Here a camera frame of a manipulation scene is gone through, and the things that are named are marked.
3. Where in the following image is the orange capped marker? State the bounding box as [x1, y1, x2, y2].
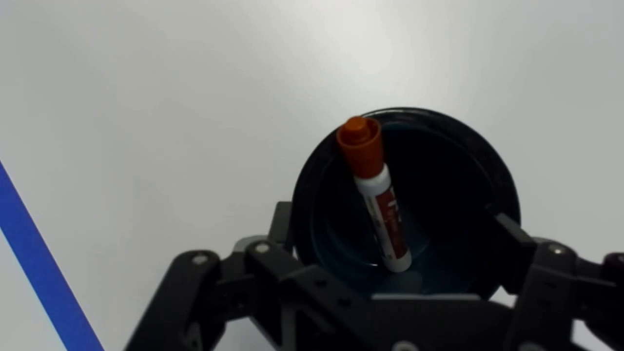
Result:
[336, 118, 412, 274]

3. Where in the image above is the black cup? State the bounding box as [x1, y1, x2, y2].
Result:
[291, 108, 521, 299]

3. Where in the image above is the blue tape outline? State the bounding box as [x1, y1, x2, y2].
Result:
[0, 167, 104, 351]

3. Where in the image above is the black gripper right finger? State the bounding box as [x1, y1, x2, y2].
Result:
[484, 208, 624, 351]

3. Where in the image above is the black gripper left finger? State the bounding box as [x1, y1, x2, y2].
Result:
[123, 202, 340, 351]

